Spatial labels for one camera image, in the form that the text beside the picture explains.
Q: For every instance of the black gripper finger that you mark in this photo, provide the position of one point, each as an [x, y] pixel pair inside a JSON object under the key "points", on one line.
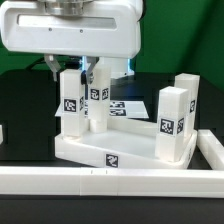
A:
{"points": [[87, 76], [53, 64]]}

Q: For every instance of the white front fence bar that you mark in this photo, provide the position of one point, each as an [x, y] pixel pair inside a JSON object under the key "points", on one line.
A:
{"points": [[96, 181]]}

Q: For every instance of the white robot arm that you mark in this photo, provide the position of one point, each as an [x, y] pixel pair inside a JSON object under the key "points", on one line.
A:
{"points": [[120, 67]]}

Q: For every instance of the white desk top tray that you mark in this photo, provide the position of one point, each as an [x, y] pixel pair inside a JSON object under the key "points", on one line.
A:
{"points": [[127, 144]]}

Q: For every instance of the white marker base plate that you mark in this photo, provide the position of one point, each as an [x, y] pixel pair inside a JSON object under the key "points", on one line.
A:
{"points": [[128, 109]]}

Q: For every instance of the white base block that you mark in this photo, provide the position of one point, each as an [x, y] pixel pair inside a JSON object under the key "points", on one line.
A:
{"points": [[172, 110]]}

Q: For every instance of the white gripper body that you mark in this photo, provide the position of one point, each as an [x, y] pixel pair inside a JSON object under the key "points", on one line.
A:
{"points": [[104, 28]]}

